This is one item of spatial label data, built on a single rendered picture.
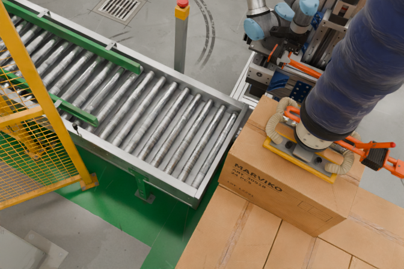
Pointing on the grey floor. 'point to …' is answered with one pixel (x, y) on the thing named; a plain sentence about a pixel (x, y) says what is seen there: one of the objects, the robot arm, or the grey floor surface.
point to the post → (180, 38)
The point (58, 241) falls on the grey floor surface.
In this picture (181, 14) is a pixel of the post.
